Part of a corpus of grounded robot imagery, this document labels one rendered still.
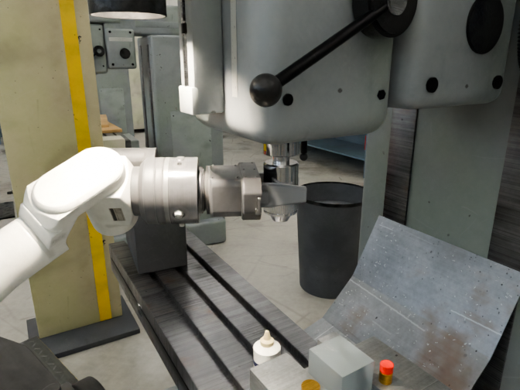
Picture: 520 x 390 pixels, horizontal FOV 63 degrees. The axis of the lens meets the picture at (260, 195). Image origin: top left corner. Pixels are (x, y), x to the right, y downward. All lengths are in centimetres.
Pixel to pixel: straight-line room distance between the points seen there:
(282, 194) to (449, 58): 26
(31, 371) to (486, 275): 118
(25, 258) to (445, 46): 54
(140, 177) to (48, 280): 191
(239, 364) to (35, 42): 175
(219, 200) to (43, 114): 173
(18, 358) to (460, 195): 126
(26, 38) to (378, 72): 184
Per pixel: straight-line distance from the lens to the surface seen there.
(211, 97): 49
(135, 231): 102
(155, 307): 93
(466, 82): 61
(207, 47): 49
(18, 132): 221
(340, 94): 48
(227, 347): 80
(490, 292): 82
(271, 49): 43
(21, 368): 146
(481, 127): 80
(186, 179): 53
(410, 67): 54
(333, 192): 288
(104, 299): 253
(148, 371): 223
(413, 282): 89
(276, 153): 54
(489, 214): 82
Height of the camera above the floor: 140
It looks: 18 degrees down
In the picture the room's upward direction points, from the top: straight up
